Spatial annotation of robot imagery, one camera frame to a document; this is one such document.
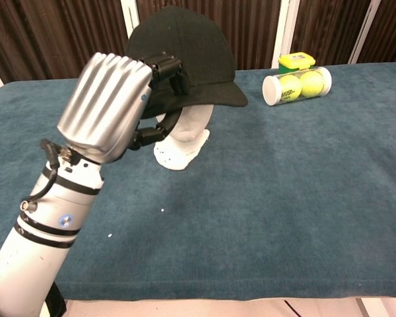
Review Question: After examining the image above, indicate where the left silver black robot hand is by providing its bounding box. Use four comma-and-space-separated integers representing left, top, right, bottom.
56, 52, 191, 164

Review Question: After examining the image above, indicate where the black baseball cap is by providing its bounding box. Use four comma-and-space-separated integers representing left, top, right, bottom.
126, 5, 249, 120

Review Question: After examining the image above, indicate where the white foam mannequin head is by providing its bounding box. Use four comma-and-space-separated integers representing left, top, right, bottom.
153, 104, 215, 172

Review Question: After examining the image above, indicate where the brown pleated curtain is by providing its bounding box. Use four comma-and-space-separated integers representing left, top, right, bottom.
289, 0, 373, 66
0, 0, 130, 87
136, 0, 282, 71
357, 0, 396, 65

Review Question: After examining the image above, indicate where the clear tennis ball tube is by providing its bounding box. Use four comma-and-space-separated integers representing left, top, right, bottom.
262, 66, 333, 107

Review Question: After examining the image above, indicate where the blue velvet table cloth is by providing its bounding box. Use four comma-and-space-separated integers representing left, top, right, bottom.
0, 61, 396, 302

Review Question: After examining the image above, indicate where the yellow tennis ball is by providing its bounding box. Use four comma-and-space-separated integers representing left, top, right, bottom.
300, 71, 325, 98
278, 75, 303, 101

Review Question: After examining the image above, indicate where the yellow green lidded box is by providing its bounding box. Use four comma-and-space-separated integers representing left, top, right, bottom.
277, 51, 317, 75

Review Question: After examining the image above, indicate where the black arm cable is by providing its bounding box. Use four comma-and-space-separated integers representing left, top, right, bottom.
20, 138, 81, 212

